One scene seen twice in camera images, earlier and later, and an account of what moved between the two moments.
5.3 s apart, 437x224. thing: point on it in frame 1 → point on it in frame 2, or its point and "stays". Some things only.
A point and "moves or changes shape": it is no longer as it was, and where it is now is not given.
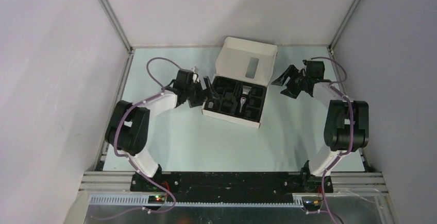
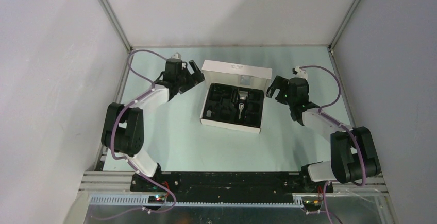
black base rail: (229, 187) stays
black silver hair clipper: (244, 100) moves or changes shape
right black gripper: (291, 71) → (281, 83)
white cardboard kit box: (246, 61) → (239, 75)
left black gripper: (200, 99) → (196, 79)
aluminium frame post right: (354, 4) stays
